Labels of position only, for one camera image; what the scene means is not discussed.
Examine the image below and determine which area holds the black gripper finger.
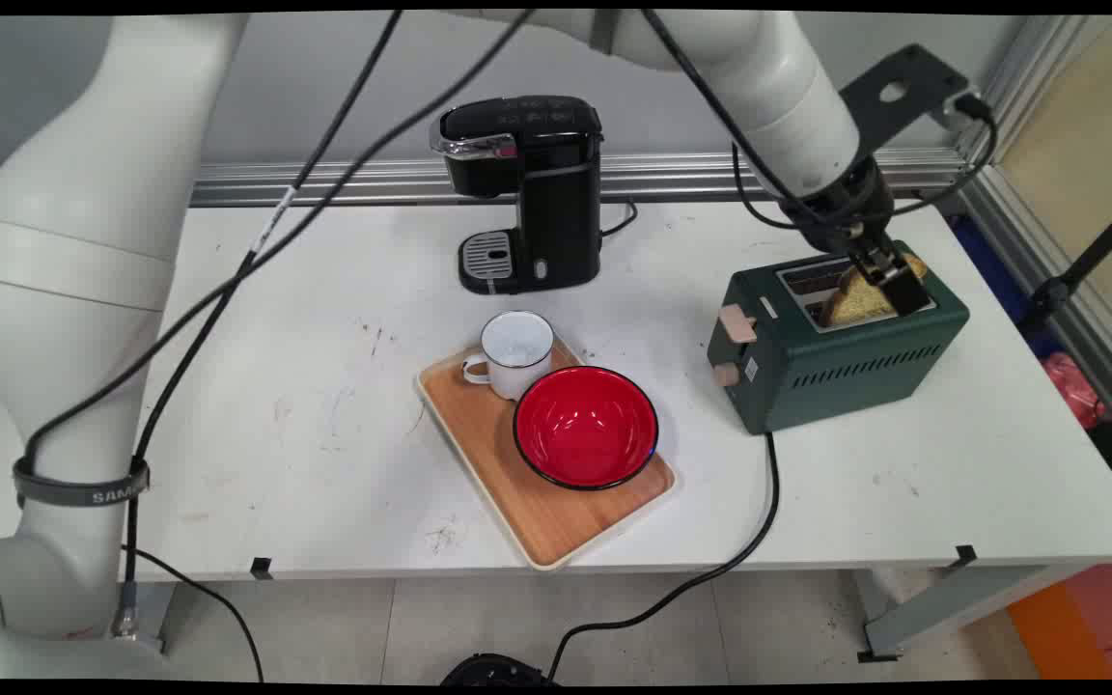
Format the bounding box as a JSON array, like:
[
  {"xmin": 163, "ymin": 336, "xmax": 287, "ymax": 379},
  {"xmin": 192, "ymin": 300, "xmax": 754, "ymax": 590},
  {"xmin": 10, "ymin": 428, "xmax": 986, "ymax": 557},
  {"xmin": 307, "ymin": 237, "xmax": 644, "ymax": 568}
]
[
  {"xmin": 870, "ymin": 237, "xmax": 935, "ymax": 318},
  {"xmin": 846, "ymin": 247, "xmax": 887, "ymax": 291}
]

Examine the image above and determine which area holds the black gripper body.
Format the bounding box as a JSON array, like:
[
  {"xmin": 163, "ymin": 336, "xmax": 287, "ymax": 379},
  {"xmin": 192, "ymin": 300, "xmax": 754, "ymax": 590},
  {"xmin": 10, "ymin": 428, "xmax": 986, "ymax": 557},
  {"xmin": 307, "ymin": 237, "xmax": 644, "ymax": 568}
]
[{"xmin": 778, "ymin": 154, "xmax": 899, "ymax": 259}]

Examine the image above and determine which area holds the slice of toast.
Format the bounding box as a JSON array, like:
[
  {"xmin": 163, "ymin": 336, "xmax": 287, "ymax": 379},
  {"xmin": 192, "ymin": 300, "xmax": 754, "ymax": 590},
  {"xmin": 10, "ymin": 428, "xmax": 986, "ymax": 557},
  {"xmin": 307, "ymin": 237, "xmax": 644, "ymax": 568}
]
[{"xmin": 818, "ymin": 252, "xmax": 930, "ymax": 328}]

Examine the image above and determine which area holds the green toaster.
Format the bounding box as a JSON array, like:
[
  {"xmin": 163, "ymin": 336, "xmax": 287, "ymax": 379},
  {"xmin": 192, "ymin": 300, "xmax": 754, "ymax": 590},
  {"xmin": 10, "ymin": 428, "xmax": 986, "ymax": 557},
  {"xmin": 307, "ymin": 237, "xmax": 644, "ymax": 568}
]
[{"xmin": 707, "ymin": 238, "xmax": 971, "ymax": 436}]

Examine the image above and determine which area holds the blue crate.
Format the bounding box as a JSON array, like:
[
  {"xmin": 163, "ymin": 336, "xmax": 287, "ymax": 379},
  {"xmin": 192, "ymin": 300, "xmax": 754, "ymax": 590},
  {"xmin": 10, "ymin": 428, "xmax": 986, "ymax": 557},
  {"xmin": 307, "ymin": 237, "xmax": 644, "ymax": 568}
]
[{"xmin": 951, "ymin": 216, "xmax": 1041, "ymax": 335}]

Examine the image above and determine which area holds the black tripod stand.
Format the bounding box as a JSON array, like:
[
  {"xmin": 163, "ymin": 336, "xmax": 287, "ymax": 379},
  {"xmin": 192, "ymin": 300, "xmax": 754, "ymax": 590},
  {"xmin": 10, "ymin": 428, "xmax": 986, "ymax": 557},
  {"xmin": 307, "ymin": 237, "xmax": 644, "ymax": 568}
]
[{"xmin": 1018, "ymin": 187, "xmax": 1112, "ymax": 336}]

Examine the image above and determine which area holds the red plastic bag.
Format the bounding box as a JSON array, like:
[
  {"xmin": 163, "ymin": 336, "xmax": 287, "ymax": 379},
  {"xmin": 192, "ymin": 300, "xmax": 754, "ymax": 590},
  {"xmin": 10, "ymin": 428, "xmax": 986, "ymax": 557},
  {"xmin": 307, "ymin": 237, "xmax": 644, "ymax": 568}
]
[{"xmin": 1042, "ymin": 351, "xmax": 1109, "ymax": 431}]

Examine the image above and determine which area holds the beige panel board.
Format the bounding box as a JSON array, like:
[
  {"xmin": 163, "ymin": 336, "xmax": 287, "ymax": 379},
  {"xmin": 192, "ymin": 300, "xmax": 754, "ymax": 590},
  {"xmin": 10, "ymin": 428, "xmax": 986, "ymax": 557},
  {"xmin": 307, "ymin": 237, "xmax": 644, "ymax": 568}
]
[{"xmin": 999, "ymin": 14, "xmax": 1112, "ymax": 350}]

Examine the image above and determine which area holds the black coffee machine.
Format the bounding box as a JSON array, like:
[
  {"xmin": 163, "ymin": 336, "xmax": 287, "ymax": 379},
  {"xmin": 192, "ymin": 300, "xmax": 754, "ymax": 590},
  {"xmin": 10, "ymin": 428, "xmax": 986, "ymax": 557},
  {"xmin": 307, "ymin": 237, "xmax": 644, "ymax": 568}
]
[{"xmin": 429, "ymin": 95, "xmax": 606, "ymax": 296}]

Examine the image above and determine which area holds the red bowl black rim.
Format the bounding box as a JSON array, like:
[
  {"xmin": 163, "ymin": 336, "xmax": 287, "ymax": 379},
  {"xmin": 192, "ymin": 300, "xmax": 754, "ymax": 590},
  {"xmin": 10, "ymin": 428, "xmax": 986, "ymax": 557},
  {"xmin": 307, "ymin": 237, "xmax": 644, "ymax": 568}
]
[{"xmin": 513, "ymin": 365, "xmax": 661, "ymax": 492}]

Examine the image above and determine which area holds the grey table leg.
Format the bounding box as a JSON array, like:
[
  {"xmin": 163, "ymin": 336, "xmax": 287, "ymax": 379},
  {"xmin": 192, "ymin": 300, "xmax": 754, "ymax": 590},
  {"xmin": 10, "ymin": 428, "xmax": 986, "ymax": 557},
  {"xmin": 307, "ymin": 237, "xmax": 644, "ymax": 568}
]
[{"xmin": 854, "ymin": 564, "xmax": 1090, "ymax": 664}]

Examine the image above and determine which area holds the white enamel mug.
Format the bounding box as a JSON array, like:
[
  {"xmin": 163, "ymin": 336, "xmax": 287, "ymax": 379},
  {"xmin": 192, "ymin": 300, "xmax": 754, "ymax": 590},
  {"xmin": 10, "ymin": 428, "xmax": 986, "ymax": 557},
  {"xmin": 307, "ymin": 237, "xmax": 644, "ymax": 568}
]
[{"xmin": 461, "ymin": 310, "xmax": 556, "ymax": 403}]

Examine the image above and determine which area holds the orange box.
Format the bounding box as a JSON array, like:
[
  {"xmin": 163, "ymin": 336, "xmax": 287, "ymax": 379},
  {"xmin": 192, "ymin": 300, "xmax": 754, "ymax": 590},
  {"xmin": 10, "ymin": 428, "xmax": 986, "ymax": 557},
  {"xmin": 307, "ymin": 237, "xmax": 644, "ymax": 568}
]
[{"xmin": 1007, "ymin": 578, "xmax": 1112, "ymax": 682}]

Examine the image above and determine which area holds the wooden serving tray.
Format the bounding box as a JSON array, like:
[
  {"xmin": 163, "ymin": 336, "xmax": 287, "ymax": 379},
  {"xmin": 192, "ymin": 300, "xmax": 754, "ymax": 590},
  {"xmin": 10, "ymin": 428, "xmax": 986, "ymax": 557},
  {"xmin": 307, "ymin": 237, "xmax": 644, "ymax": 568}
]
[{"xmin": 414, "ymin": 332, "xmax": 680, "ymax": 573}]

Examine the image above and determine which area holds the black round device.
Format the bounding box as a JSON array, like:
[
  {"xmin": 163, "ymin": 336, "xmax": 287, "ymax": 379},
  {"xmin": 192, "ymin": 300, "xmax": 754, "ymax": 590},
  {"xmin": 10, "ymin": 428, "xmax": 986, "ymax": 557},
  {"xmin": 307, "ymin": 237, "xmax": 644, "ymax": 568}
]
[{"xmin": 439, "ymin": 653, "xmax": 559, "ymax": 687}]

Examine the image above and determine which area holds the aluminium frame corner rail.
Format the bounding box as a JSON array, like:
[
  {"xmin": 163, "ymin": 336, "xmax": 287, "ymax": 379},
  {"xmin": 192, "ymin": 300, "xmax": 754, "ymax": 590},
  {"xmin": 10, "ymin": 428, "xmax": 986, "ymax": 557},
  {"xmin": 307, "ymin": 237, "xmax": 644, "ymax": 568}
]
[{"xmin": 956, "ymin": 14, "xmax": 1112, "ymax": 447}]

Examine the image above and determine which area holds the long aluminium frame rail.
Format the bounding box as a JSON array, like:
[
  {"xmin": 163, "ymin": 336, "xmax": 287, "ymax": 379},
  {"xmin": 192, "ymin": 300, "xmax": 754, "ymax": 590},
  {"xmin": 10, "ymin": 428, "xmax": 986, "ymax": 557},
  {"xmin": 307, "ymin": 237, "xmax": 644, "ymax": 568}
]
[{"xmin": 189, "ymin": 146, "xmax": 968, "ymax": 209}]

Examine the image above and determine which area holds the black coffee machine cable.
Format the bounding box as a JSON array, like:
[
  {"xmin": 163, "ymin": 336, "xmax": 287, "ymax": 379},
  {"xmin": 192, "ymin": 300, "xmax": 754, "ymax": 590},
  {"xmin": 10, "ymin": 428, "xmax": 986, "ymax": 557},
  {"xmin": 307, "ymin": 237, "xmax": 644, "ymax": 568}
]
[{"xmin": 599, "ymin": 197, "xmax": 640, "ymax": 238}]

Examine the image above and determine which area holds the black toaster power cable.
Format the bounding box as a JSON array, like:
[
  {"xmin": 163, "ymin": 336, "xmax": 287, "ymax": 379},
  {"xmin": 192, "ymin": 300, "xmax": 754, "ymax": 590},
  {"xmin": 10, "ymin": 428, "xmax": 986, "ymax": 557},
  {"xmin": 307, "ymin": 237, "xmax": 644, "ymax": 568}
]
[{"xmin": 545, "ymin": 431, "xmax": 782, "ymax": 682}]

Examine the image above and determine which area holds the black cable with white label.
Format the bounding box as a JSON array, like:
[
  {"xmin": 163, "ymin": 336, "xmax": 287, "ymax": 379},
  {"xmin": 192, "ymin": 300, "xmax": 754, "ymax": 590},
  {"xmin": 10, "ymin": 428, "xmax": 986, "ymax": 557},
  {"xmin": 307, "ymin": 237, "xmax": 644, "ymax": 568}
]
[{"xmin": 115, "ymin": 10, "xmax": 406, "ymax": 640}]

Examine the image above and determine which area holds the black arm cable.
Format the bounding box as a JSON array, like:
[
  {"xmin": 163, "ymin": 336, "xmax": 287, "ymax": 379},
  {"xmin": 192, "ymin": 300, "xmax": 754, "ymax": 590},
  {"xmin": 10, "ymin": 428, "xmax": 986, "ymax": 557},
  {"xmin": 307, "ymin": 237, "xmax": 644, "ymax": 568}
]
[{"xmin": 20, "ymin": 10, "xmax": 538, "ymax": 466}]

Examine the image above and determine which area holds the thin black cable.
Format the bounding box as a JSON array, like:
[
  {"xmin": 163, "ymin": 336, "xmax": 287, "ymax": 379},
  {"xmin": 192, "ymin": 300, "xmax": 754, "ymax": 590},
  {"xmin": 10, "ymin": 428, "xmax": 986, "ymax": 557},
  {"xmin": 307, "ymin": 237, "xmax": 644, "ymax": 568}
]
[{"xmin": 122, "ymin": 544, "xmax": 266, "ymax": 682}]

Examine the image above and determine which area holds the grey velcro strap with print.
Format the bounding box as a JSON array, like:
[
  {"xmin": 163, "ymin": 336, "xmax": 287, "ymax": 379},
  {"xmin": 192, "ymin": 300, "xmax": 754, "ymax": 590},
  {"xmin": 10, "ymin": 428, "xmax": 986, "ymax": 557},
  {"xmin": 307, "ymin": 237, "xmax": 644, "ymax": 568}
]
[{"xmin": 13, "ymin": 458, "xmax": 153, "ymax": 510}]

